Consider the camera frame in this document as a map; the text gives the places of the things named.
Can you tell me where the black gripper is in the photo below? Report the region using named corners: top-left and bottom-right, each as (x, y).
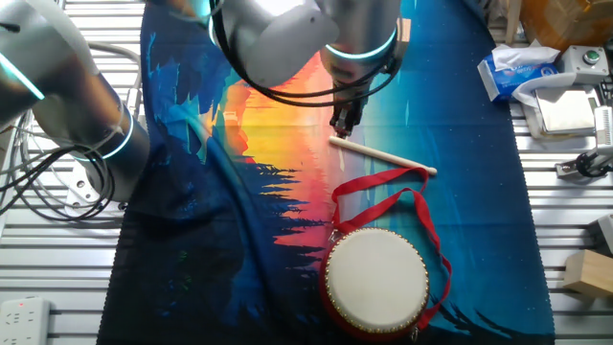
top-left (329, 90), bottom-right (368, 141)

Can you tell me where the pale wooden drumstick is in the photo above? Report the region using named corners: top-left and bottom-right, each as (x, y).
top-left (328, 135), bottom-right (439, 176)

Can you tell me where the red drum with white skin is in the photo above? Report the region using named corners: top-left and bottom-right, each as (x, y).
top-left (319, 226), bottom-right (431, 342)

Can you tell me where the small wooden stick rest block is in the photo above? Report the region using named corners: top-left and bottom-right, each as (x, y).
top-left (396, 17), bottom-right (413, 47)

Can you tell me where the sunset forest printed tablecloth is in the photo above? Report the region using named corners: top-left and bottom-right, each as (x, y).
top-left (95, 0), bottom-right (556, 345)

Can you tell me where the blue tissue pack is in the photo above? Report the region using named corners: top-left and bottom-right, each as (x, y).
top-left (477, 40), bottom-right (561, 103)

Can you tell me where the light wooden plank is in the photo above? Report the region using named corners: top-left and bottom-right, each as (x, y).
top-left (505, 0), bottom-right (523, 33)

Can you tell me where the silver kitchen scale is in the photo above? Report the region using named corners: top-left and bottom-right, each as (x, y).
top-left (524, 85), bottom-right (602, 141)

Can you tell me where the grey box with green button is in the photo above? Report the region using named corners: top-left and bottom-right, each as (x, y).
top-left (557, 45), bottom-right (610, 86)

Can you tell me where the brown cardboard box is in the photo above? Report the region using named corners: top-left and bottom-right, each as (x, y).
top-left (519, 0), bottom-right (613, 53)

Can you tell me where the white ribbed device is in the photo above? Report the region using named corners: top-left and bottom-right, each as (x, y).
top-left (593, 105), bottom-right (613, 150)

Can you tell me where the grey plastic box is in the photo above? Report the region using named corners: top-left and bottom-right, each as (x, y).
top-left (587, 214), bottom-right (613, 255)

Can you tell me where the large plain wooden block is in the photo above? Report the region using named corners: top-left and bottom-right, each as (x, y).
top-left (562, 249), bottom-right (613, 299)

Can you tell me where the white power strip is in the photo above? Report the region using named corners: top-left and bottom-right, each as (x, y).
top-left (0, 296), bottom-right (52, 345)

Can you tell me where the thick black gripper cable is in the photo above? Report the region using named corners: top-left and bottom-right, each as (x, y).
top-left (217, 18), bottom-right (398, 100)
top-left (208, 9), bottom-right (403, 108)

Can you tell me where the black clamp camera mount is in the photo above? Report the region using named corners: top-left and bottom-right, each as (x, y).
top-left (555, 148), bottom-right (613, 181)

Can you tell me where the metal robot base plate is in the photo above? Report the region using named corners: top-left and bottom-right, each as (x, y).
top-left (60, 162), bottom-right (130, 213)

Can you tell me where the black base cable bundle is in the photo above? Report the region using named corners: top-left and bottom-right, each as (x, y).
top-left (0, 108), bottom-right (117, 222)

